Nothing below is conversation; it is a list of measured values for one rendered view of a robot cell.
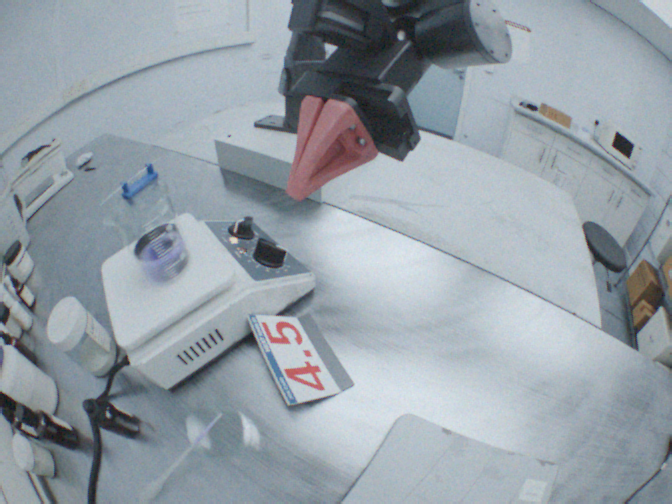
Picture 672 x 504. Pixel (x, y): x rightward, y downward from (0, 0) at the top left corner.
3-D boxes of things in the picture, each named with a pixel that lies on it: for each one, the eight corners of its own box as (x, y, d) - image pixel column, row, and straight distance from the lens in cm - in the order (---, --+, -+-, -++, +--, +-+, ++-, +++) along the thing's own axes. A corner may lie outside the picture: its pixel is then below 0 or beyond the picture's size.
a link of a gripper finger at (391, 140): (310, 207, 16) (394, 90, 19) (248, 168, 21) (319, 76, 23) (355, 238, 22) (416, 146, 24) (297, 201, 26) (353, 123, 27)
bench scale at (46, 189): (75, 178, 111) (71, 167, 110) (26, 223, 111) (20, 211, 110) (69, 172, 129) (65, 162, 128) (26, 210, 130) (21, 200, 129)
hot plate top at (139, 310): (191, 216, 32) (189, 209, 31) (241, 279, 22) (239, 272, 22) (103, 269, 32) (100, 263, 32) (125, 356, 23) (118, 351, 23)
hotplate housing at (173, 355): (255, 235, 38) (245, 185, 34) (319, 292, 31) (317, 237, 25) (121, 318, 38) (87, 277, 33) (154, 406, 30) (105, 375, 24)
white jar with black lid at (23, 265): (16, 288, 74) (-1, 265, 72) (23, 267, 78) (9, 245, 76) (29, 279, 69) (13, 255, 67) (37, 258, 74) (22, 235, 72)
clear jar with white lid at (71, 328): (96, 387, 36) (50, 354, 31) (82, 353, 40) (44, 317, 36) (125, 358, 34) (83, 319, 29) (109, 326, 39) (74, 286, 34)
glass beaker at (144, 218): (177, 239, 28) (150, 167, 24) (208, 262, 24) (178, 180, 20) (132, 277, 27) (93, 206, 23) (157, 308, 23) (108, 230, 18)
